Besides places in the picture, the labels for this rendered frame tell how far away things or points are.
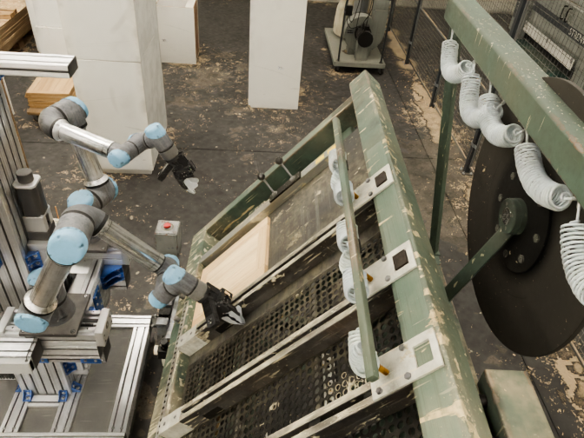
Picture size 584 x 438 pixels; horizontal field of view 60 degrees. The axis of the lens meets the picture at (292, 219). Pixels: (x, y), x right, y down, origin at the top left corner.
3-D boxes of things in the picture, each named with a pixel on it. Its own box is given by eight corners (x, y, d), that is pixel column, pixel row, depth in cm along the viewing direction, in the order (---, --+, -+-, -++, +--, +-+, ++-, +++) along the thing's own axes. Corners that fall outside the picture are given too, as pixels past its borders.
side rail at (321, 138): (222, 235, 286) (206, 224, 281) (371, 106, 236) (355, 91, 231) (220, 242, 281) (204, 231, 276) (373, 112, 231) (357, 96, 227)
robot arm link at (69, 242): (53, 310, 201) (100, 218, 173) (41, 341, 189) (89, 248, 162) (21, 301, 196) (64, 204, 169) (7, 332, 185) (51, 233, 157)
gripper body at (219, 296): (235, 294, 195) (209, 278, 190) (232, 311, 188) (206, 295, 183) (222, 303, 199) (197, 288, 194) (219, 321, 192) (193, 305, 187)
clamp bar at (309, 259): (192, 341, 223) (146, 315, 212) (408, 182, 169) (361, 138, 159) (189, 360, 215) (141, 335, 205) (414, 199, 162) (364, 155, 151)
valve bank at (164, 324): (165, 298, 282) (162, 267, 267) (191, 299, 282) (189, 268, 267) (145, 376, 243) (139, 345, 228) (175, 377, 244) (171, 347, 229)
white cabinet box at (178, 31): (157, 49, 707) (152, -5, 662) (199, 51, 711) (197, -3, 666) (151, 62, 672) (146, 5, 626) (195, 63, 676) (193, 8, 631)
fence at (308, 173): (207, 260, 264) (201, 255, 262) (342, 146, 221) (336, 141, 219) (206, 267, 260) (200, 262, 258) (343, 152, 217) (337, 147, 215)
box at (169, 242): (161, 243, 290) (158, 219, 278) (182, 244, 290) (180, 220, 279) (156, 257, 280) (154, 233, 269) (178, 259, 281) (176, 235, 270)
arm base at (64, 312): (30, 327, 204) (23, 310, 198) (43, 298, 216) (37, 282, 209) (69, 327, 205) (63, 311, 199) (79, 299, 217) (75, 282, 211)
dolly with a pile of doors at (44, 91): (47, 96, 574) (40, 70, 554) (94, 99, 578) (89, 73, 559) (27, 123, 526) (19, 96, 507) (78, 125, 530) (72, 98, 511)
